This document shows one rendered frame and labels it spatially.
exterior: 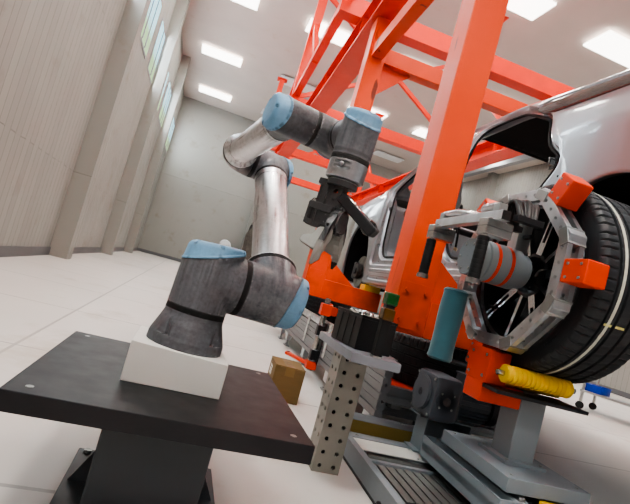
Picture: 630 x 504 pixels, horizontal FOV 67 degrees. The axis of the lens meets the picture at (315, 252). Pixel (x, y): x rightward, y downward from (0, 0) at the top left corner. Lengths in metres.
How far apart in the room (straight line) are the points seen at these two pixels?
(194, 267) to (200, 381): 0.27
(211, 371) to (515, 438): 1.08
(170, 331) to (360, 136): 0.63
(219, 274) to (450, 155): 1.33
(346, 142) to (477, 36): 1.44
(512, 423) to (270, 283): 1.00
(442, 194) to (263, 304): 1.18
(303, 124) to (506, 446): 1.26
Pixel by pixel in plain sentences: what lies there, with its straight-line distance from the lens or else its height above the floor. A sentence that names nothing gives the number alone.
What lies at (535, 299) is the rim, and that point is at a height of 0.77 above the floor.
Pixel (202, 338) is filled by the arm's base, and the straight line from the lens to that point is 1.18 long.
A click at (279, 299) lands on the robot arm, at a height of 0.56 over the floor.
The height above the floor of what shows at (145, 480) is 0.10.
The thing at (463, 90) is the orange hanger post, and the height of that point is 1.62.
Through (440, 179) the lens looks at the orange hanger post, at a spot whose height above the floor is 1.21.
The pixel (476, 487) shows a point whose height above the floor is 0.15.
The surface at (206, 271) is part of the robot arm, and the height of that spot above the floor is 0.58.
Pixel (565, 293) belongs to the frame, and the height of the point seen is 0.79.
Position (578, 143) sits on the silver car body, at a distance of 2.31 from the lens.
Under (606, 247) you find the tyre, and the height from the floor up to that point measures 0.94.
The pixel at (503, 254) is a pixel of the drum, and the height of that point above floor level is 0.88.
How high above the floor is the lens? 0.62
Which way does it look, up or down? 4 degrees up
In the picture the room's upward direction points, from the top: 15 degrees clockwise
